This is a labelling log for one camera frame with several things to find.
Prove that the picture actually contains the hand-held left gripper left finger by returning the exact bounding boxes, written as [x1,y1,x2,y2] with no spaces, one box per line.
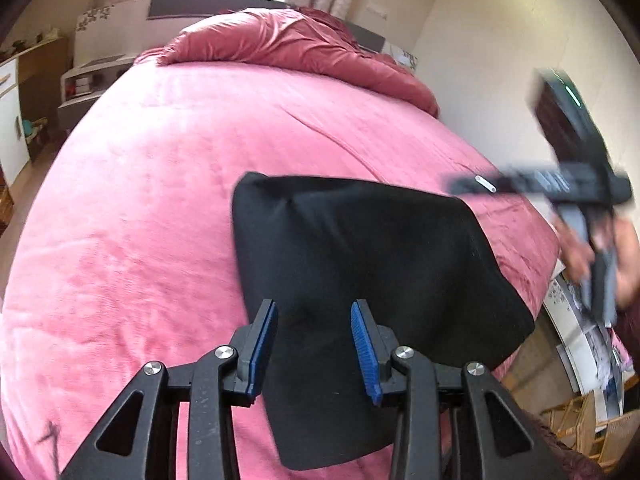
[60,299,280,480]

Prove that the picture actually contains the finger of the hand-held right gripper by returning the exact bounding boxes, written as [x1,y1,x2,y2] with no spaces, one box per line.
[447,169,531,199]

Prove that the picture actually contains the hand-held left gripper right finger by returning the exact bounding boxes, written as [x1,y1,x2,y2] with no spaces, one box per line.
[350,300,566,480]

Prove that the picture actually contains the black pants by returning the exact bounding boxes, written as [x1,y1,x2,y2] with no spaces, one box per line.
[231,171,536,472]

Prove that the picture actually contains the person's right hand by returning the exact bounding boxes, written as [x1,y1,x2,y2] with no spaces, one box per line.
[556,217,640,308]

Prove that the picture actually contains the printed picture panel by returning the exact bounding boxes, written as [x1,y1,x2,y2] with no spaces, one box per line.
[542,265,626,411]

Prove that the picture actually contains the pink bed blanket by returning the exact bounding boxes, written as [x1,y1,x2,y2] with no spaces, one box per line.
[0,57,561,480]

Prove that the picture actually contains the person's maroon clothing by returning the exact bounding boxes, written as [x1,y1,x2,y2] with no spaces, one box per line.
[520,407,608,480]

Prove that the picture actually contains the crumpled pink duvet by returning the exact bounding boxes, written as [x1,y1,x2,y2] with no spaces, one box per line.
[132,7,441,118]

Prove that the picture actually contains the wicker chair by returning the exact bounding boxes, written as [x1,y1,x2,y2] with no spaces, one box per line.
[540,390,640,468]

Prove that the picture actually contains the white bedside shelf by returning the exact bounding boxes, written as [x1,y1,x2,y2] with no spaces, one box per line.
[57,52,136,131]

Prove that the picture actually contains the dark grey headboard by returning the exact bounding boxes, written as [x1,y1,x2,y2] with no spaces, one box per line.
[149,0,386,56]

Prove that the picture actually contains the white cabinet with wooden top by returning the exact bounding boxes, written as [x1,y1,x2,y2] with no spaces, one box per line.
[0,37,71,186]

